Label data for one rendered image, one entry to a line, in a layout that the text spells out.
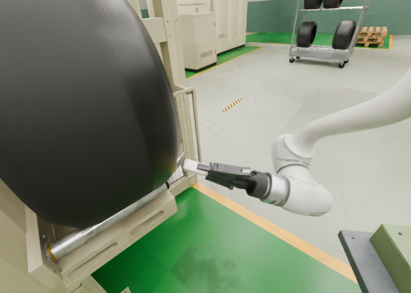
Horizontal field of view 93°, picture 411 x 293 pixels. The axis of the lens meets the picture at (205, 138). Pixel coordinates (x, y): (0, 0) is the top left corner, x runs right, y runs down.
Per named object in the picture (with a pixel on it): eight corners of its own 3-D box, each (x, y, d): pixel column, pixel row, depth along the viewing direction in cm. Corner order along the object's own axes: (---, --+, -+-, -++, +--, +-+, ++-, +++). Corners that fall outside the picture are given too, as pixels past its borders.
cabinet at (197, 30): (196, 73, 489) (191, 14, 418) (180, 70, 519) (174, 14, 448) (217, 64, 546) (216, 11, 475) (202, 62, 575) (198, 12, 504)
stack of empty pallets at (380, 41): (382, 48, 594) (389, 31, 570) (348, 46, 642) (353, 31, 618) (384, 41, 674) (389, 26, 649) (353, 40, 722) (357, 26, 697)
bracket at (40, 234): (51, 290, 47) (27, 273, 42) (36, 194, 73) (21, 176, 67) (66, 279, 49) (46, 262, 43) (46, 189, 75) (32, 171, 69)
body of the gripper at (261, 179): (271, 194, 51) (238, 185, 50) (255, 202, 58) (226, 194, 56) (270, 168, 55) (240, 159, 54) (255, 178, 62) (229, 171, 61)
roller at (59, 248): (49, 263, 47) (41, 246, 48) (55, 262, 51) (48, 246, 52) (170, 186, 65) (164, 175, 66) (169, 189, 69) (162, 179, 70)
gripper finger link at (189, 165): (207, 175, 53) (208, 174, 53) (182, 169, 52) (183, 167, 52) (208, 166, 55) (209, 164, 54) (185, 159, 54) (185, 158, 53)
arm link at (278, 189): (272, 209, 58) (254, 205, 57) (271, 181, 63) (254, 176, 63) (291, 202, 51) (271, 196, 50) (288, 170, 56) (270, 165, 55)
